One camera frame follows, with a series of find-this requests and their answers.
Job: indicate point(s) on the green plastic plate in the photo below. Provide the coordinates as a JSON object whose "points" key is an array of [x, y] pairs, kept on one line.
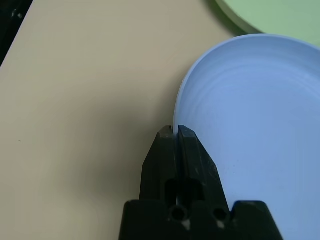
{"points": [[275, 15]]}

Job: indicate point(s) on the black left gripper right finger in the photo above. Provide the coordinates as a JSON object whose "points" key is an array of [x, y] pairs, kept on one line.
{"points": [[197, 160]]}

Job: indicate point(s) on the dark foam floor mat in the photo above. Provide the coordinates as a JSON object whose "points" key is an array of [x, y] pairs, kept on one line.
{"points": [[10, 30]]}

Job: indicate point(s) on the blue plastic plate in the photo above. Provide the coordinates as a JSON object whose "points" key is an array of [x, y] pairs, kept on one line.
{"points": [[250, 112]]}

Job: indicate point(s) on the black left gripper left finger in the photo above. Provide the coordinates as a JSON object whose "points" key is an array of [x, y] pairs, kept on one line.
{"points": [[157, 162]]}

